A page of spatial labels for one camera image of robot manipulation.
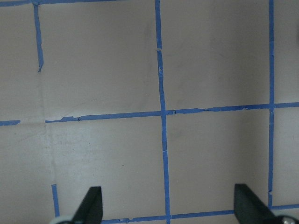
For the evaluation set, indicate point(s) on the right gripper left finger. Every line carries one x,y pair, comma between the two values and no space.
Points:
90,210

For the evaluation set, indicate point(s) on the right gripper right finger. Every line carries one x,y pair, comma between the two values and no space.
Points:
249,209

